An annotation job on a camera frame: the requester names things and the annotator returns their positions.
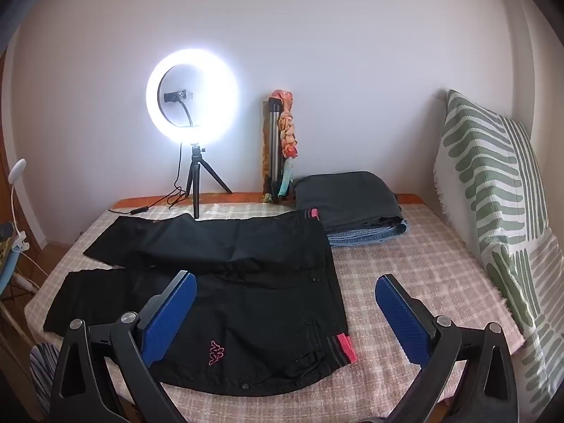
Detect black track pants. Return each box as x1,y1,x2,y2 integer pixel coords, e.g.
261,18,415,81
43,211,357,396

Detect striped grey fabric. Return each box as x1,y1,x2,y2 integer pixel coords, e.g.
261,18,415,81
30,343,59,419

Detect light blue chair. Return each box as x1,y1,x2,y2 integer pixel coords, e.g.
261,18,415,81
0,222,19,294

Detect white clip desk lamp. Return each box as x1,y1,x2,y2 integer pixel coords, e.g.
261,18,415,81
6,158,40,294

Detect blue folded jeans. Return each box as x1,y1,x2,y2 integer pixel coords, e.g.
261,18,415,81
328,221,408,247

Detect green striped white pillow cover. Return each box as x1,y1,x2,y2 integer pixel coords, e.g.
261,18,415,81
434,90,563,422

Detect black mini tripod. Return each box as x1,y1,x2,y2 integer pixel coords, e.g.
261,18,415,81
185,145,232,219

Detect dark grey folded pants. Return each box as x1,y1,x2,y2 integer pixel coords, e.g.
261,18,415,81
294,171,403,234

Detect black phone holder clip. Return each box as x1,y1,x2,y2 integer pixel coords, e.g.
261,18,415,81
164,90,188,103

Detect silver folded tripod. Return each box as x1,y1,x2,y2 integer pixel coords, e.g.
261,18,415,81
268,97,283,203

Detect black power cable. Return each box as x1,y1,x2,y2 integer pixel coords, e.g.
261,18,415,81
120,100,196,218

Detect white ring light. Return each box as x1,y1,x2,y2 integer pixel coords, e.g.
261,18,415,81
145,48,240,147

